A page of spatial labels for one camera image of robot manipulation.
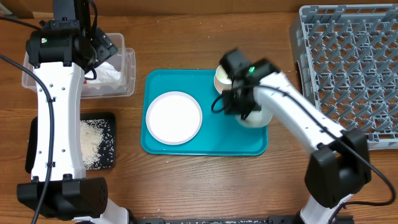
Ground white napkin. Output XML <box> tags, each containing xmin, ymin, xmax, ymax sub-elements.
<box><xmin>87</xmin><ymin>62</ymin><xmax>121</xmax><ymax>89</ymax></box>

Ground clear plastic bin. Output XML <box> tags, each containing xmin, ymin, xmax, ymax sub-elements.
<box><xmin>22</xmin><ymin>36</ymin><xmax>135</xmax><ymax>115</ymax></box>

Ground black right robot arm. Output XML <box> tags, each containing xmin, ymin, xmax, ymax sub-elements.
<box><xmin>220</xmin><ymin>49</ymin><xmax>371</xmax><ymax>223</ymax></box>

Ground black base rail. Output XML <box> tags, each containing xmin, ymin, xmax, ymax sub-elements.
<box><xmin>134</xmin><ymin>215</ymin><xmax>302</xmax><ymax>224</ymax></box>

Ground large white plate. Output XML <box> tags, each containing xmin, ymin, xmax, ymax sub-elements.
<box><xmin>146</xmin><ymin>91</ymin><xmax>203</xmax><ymax>146</ymax></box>

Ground grey dishwasher rack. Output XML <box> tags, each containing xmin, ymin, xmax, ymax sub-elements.
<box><xmin>289</xmin><ymin>4</ymin><xmax>397</xmax><ymax>150</ymax></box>

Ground pile of white rice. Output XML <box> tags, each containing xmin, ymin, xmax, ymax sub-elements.
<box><xmin>80</xmin><ymin>119</ymin><xmax>114</xmax><ymax>170</ymax></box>

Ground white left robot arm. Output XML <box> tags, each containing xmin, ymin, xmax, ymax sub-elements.
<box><xmin>17</xmin><ymin>0</ymin><xmax>134</xmax><ymax>223</ymax></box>

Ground black tray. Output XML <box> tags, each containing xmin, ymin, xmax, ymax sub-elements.
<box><xmin>24</xmin><ymin>111</ymin><xmax>117</xmax><ymax>174</ymax></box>

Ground teal plastic tray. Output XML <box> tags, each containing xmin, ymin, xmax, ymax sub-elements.
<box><xmin>141</xmin><ymin>69</ymin><xmax>268</xmax><ymax>156</ymax></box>

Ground pale yellow cup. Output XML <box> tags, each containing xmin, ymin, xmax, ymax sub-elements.
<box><xmin>214</xmin><ymin>65</ymin><xmax>232</xmax><ymax>94</ymax></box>

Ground grey bowl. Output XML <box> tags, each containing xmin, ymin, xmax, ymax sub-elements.
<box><xmin>235</xmin><ymin>107</ymin><xmax>272</xmax><ymax>128</ymax></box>

